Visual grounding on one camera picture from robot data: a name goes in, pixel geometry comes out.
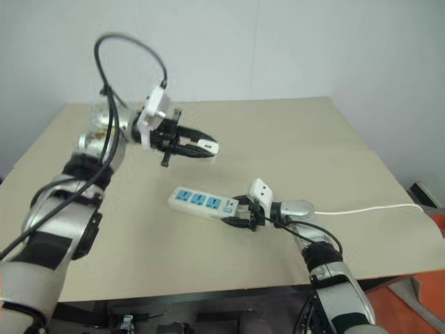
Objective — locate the white power strip blue sockets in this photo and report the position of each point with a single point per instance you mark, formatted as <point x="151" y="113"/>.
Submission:
<point x="194" y="200"/>

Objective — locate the small silver metal part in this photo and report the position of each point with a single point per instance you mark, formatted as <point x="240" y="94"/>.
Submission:
<point x="126" y="323"/>

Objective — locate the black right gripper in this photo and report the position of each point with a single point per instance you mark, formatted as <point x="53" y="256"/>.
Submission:
<point x="256" y="217"/>

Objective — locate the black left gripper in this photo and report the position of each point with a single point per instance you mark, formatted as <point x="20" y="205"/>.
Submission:
<point x="166" y="136"/>

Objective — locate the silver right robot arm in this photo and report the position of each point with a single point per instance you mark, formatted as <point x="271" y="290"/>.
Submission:
<point x="342" y="288"/>

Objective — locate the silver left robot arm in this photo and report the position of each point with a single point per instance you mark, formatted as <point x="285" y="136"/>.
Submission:
<point x="34" y="288"/>

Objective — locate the black rounded shape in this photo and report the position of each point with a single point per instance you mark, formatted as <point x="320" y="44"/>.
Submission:
<point x="174" y="325"/>

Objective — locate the white charger plug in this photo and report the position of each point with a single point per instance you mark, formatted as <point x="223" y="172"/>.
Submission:
<point x="208" y="145"/>

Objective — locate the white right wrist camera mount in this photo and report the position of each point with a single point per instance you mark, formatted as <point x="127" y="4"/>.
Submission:
<point x="260" y="189"/>

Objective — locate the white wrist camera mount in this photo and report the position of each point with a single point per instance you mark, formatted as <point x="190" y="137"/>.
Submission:
<point x="260" y="189"/>
<point x="156" y="104"/>

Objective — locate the grey felt piece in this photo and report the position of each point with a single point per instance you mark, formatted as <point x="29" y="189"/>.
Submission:
<point x="413" y="290"/>

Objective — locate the black table frame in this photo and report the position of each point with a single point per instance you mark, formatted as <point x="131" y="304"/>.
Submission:
<point x="208" y="299"/>

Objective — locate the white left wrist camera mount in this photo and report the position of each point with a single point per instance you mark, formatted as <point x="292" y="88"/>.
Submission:
<point x="156" y="104"/>

